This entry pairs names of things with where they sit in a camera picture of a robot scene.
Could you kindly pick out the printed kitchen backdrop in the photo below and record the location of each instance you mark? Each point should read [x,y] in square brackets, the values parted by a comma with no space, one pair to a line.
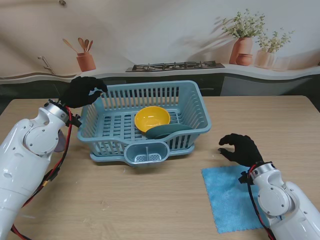
[160,32]

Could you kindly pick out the lilac plastic cup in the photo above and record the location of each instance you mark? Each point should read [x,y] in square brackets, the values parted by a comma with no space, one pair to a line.
[60,142]

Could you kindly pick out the teal plate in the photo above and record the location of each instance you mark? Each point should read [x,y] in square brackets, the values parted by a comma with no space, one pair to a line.
[165,131]

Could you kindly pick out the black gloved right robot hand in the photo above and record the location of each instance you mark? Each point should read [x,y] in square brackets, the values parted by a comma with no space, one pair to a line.
[246,151]

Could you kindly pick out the blue cutlery holder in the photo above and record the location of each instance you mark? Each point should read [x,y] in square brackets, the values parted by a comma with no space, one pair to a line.
[146,150]

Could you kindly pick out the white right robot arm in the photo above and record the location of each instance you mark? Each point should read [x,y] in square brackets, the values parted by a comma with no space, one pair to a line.
[290,207]

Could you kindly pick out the yellow bowl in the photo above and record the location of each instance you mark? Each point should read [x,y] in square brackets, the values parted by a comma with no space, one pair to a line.
[151,120]

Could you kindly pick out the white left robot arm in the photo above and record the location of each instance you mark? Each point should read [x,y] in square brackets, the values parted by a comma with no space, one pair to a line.
[22,162]

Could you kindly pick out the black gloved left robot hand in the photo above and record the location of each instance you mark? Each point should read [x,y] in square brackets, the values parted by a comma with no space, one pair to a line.
[77,93]

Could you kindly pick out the light blue dish rack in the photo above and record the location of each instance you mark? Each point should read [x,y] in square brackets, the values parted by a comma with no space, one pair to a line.
[105,158]

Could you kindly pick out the blue microfibre cloth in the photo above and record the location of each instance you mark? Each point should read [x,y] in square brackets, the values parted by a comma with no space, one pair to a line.
[227,202]

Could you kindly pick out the blue plastic dish rack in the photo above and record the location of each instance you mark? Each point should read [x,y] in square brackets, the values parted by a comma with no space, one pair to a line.
[200,117]

